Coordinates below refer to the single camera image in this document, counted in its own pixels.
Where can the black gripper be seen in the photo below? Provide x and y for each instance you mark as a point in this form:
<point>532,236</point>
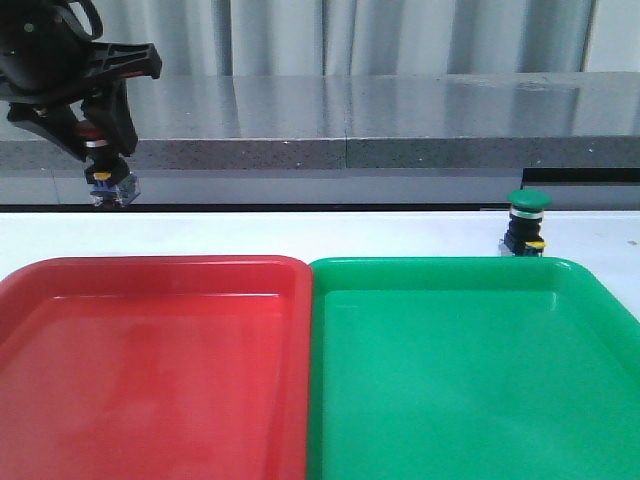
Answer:
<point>48,57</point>

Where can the red mushroom push button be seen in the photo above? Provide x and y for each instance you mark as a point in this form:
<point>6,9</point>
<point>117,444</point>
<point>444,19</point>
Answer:
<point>112,184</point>

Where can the green mushroom push button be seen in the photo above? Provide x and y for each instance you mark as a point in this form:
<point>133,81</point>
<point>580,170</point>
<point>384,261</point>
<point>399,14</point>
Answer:
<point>522,237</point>

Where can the white pleated curtain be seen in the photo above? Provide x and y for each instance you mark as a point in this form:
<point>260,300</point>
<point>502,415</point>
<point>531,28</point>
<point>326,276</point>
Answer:
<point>351,38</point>

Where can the red plastic tray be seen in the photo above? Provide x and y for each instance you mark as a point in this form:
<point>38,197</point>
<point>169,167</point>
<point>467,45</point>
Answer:
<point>156,368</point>

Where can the grey stone counter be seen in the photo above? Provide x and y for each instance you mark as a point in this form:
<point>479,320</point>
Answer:
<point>386,142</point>

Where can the green plastic tray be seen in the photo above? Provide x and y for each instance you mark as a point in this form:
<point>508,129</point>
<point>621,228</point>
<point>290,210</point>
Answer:
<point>470,368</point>

